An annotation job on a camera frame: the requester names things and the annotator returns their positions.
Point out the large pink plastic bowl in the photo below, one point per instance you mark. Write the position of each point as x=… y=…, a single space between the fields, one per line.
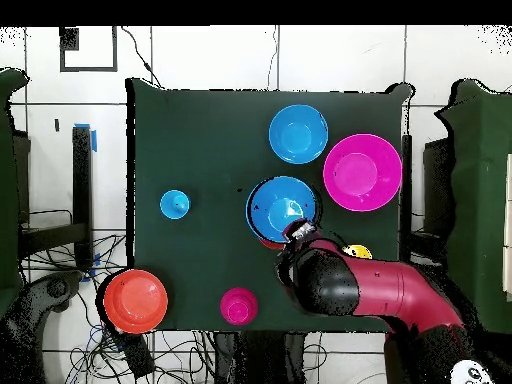
x=362 y=172

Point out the grey stand base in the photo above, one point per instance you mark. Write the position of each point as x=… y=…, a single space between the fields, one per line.
x=56 y=288

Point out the small red plastic bowl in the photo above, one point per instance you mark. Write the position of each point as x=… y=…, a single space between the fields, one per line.
x=272 y=244

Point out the black power adapter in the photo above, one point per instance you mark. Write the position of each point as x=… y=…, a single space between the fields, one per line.
x=138 y=356

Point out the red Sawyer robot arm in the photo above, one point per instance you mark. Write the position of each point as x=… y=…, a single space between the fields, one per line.
x=380 y=288

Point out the yellow plastic cup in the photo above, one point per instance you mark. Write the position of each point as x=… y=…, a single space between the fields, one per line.
x=360 y=251

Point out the large orange-red plastic bowl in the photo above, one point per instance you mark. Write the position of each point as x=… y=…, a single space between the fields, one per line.
x=136 y=302

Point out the green-clothed side table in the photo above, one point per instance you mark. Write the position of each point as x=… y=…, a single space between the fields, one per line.
x=480 y=200
x=8 y=180

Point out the blue plastic cup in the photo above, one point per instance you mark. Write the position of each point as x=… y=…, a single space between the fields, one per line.
x=174 y=204

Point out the black square floor frame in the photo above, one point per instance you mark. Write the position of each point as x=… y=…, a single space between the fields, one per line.
x=68 y=40

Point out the dark green table cloth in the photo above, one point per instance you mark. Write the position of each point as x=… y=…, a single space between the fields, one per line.
x=200 y=152

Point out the blue plastic bowl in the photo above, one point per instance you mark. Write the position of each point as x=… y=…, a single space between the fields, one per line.
x=298 y=134
x=276 y=204

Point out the small magenta plastic bowl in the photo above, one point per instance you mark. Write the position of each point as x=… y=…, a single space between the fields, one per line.
x=238 y=307

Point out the blue tape strip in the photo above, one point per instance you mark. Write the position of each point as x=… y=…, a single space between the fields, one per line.
x=94 y=142

